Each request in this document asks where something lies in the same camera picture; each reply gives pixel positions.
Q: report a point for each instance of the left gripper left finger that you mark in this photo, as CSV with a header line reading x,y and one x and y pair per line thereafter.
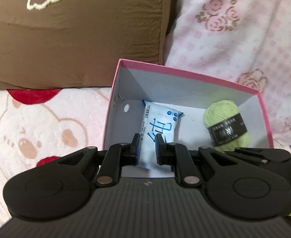
x,y
114,159

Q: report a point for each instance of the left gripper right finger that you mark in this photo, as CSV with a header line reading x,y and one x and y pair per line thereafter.
x,y
179,159

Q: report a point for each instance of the blue wet wipes pack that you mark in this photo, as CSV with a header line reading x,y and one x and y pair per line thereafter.
x,y
157,119

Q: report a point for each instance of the green yarn ball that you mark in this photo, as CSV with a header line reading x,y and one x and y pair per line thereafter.
x,y
226,126

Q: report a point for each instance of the pink cardboard box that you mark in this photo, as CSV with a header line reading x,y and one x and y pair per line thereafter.
x,y
184,91

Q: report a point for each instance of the bear print blanket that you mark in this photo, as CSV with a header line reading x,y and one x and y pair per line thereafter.
x,y
40,125

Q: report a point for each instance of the pink floral pillow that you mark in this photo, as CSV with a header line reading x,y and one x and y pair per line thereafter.
x,y
243,41

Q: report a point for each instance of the brown pillow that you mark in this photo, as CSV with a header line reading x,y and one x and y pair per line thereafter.
x,y
76,43

